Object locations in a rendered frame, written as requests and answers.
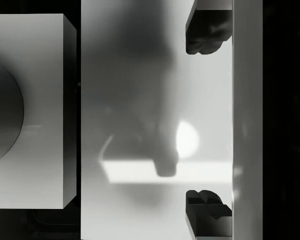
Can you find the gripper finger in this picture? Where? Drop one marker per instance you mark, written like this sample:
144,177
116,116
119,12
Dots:
205,215
207,27

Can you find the black stove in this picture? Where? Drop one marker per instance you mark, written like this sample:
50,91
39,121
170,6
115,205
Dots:
140,87

